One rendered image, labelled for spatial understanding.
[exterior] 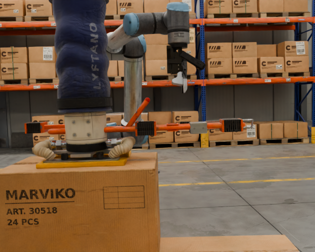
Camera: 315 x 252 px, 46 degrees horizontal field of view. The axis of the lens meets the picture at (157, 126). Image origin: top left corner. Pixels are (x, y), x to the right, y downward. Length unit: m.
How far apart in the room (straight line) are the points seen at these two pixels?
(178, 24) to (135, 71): 0.76
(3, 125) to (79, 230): 9.20
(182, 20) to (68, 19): 0.44
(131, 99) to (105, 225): 1.06
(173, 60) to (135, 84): 0.77
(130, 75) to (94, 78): 0.77
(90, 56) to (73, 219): 0.62
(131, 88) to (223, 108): 8.13
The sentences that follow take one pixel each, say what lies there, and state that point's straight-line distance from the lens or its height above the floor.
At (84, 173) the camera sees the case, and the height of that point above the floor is 0.93.
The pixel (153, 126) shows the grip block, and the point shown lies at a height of 1.08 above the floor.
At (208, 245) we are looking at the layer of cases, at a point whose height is 0.54.
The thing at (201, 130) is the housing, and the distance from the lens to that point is 1.51.
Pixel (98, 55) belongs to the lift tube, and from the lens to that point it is 1.49.
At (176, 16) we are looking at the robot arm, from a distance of 1.53.
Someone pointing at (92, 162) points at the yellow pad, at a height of 0.96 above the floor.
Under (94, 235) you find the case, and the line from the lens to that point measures 1.43.
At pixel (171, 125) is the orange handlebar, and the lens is 1.50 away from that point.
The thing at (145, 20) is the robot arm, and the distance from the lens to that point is 1.60.
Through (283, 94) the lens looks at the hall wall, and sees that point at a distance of 10.81.
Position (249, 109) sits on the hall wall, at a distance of 10.48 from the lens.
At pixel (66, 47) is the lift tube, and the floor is 1.40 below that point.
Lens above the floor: 1.20
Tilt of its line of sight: 4 degrees down
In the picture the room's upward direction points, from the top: 2 degrees counter-clockwise
